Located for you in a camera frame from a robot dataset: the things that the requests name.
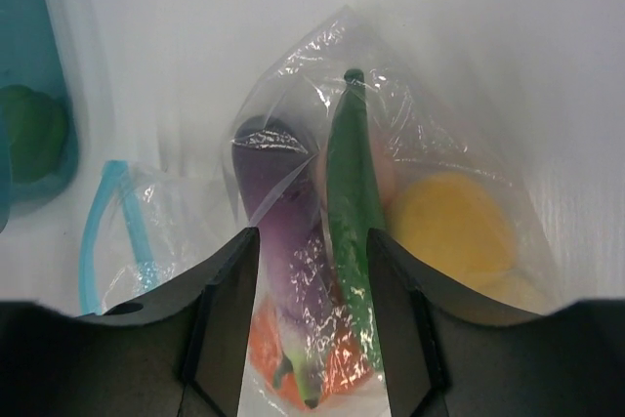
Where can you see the yellow toy vegetable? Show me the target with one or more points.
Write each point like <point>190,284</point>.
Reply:
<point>450,222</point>

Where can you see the orange toy pumpkin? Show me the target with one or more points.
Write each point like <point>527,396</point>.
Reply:
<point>305,368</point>

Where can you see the white toy garlic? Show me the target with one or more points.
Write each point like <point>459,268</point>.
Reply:
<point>510,288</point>

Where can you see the teal plastic bin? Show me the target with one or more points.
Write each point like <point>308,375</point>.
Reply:
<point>29,57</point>

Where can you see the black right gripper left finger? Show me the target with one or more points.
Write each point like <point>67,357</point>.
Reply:
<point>178,350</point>

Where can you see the dark green toy chili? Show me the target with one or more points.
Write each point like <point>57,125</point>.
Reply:
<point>353,209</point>

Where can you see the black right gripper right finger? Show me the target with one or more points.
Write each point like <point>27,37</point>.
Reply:
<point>447,350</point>

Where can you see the pink toy egg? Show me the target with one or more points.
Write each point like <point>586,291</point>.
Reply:
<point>383,165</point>

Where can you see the purple toy eggplant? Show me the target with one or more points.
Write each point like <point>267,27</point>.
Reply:
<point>271,163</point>

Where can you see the clear zip top bag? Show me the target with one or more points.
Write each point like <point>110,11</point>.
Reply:
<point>146,226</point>

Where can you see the green toy bell pepper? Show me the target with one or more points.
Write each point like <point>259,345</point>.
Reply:
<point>37,128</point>

